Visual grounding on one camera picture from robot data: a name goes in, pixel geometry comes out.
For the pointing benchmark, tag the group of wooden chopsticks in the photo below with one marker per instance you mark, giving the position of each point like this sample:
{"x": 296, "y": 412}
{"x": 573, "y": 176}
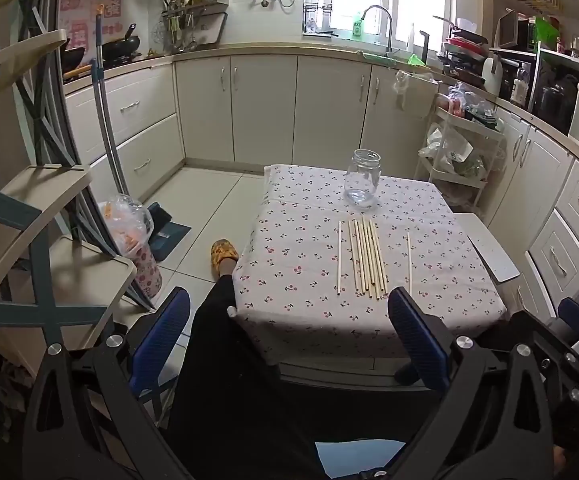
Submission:
{"x": 367, "y": 255}

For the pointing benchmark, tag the green plastic bag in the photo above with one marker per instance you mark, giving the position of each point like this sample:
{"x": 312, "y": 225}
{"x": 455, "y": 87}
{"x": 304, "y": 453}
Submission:
{"x": 545, "y": 30}

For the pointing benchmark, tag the clear glass jar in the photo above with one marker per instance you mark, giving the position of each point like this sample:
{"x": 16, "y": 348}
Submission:
{"x": 363, "y": 180}

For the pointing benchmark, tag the cherry print tablecloth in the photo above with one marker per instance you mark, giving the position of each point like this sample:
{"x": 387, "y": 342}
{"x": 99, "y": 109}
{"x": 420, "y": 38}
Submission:
{"x": 294, "y": 240}

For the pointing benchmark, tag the floral print trash bin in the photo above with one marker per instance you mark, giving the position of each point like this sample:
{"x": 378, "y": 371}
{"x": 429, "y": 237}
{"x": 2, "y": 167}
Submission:
{"x": 147, "y": 275}

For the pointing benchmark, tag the green plastic scoop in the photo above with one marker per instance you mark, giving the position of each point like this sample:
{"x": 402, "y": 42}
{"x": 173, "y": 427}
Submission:
{"x": 418, "y": 60}

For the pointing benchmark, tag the white flat panel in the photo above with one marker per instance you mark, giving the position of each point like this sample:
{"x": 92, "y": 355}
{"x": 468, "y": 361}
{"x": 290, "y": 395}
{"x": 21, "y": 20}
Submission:
{"x": 497, "y": 260}

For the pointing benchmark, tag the spice rack with bottles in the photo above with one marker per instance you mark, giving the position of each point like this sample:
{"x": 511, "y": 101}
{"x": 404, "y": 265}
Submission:
{"x": 194, "y": 10}

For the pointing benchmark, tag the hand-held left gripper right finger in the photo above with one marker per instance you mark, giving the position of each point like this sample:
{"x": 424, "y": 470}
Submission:
{"x": 419, "y": 342}

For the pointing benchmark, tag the white plastic jug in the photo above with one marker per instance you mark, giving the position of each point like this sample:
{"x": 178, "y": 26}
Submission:
{"x": 493, "y": 76}

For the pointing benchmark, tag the single light wooden chopstick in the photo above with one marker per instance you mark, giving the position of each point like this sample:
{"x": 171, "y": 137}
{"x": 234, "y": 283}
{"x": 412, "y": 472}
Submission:
{"x": 339, "y": 260}
{"x": 410, "y": 265}

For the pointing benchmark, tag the black frying pan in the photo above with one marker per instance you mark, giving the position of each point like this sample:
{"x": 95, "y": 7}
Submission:
{"x": 73, "y": 59}

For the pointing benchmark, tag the cream cabinets with drawers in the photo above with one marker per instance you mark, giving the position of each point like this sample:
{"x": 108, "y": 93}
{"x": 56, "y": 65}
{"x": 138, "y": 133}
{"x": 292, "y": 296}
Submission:
{"x": 544, "y": 185}

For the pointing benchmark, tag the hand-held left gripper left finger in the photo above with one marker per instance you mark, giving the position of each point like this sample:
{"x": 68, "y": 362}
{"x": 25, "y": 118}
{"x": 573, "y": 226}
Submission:
{"x": 162, "y": 332}

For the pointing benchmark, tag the chrome kitchen faucet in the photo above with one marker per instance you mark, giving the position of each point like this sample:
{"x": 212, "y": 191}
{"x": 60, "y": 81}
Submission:
{"x": 387, "y": 17}

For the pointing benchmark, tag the small grey microwave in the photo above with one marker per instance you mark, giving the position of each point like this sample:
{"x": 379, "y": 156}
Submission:
{"x": 508, "y": 30}

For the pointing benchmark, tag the dish rack with dishes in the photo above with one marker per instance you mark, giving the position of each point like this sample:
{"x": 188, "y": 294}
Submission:
{"x": 462, "y": 52}

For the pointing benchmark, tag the plastic water bottle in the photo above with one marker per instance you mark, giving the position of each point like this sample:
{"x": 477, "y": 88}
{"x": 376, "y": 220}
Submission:
{"x": 520, "y": 85}

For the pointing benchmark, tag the person's leg in black trousers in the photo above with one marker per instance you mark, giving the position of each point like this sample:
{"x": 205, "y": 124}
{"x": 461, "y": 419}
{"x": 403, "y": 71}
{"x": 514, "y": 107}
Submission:
{"x": 229, "y": 385}

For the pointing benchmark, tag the clear plastic bag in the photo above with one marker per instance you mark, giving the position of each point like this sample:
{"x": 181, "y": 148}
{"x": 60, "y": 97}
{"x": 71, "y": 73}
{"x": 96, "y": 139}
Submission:
{"x": 124, "y": 220}

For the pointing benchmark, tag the green dish soap bottle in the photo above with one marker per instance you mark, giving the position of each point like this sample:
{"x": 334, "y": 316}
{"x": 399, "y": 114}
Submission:
{"x": 357, "y": 27}

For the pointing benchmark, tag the cream door cabinets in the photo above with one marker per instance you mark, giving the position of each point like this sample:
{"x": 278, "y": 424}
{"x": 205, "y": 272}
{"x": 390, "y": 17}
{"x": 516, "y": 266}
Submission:
{"x": 269, "y": 105}

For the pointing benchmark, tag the black wok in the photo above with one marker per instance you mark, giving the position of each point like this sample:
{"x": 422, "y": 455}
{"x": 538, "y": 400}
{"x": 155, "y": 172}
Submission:
{"x": 122, "y": 45}

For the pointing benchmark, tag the pink wall stickers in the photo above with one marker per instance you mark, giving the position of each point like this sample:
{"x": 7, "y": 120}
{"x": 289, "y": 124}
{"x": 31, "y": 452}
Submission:
{"x": 94, "y": 12}

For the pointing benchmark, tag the black kitchen appliance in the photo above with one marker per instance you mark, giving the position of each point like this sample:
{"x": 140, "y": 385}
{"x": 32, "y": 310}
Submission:
{"x": 554, "y": 102}

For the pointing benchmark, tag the yellow slipper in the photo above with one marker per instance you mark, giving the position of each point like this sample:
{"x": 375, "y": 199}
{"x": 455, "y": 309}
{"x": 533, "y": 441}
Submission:
{"x": 224, "y": 256}

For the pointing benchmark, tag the dark blue dustpan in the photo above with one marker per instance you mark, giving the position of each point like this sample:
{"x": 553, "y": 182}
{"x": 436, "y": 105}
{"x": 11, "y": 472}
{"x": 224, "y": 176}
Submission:
{"x": 167, "y": 230}

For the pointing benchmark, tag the cream drawer cabinet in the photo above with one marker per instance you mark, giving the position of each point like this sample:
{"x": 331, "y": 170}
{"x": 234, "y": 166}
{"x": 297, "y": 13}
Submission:
{"x": 129, "y": 125}

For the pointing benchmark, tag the white trolley cart with bags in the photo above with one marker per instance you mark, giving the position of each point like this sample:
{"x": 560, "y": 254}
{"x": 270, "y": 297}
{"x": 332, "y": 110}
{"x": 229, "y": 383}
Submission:
{"x": 462, "y": 155}

